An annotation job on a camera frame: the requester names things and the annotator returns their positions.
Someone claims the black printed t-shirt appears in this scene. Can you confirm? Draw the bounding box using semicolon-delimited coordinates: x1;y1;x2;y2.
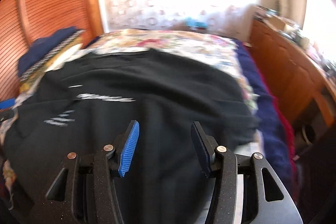
3;50;258;223

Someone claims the yellow folded cloth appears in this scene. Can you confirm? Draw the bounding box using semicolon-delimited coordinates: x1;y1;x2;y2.
19;42;82;93

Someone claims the navy folded garment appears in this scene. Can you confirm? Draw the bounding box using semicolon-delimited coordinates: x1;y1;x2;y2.
18;26;80;77

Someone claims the navy blue blanket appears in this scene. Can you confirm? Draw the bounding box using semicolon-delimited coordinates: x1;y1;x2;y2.
234;39;293;191

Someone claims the colourful floral quilt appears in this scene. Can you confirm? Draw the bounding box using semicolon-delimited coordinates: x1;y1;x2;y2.
88;29;258;114

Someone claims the wooden sideboard cabinet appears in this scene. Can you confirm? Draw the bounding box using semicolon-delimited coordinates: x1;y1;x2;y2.
248;19;335;127

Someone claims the teal item on box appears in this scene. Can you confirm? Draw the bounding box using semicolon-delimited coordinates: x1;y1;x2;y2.
185;18;207;30

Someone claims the cardboard box on cabinet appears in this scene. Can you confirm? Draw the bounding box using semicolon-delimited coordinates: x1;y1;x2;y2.
266;15;287;31

